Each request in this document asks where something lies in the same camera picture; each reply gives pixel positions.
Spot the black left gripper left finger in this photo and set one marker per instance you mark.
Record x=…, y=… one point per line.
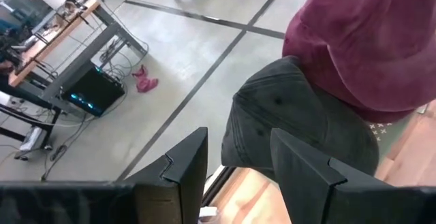
x=68, y=203

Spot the maroon baseball cap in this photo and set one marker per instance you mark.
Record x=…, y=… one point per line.
x=368, y=47

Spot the black computer tower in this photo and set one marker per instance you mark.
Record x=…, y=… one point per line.
x=93, y=93

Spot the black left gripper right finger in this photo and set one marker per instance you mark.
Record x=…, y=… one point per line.
x=340, y=200

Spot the wooden desk grey legs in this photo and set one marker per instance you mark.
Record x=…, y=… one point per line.
x=58, y=35

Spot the pink cloth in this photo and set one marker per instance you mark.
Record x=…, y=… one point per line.
x=144, y=82

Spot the clear bottle white cap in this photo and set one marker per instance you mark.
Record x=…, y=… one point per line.
x=207, y=212

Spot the dark grey baseball cap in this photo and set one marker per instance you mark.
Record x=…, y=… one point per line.
x=289, y=115

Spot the white power strip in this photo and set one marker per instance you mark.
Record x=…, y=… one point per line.
x=32, y=140

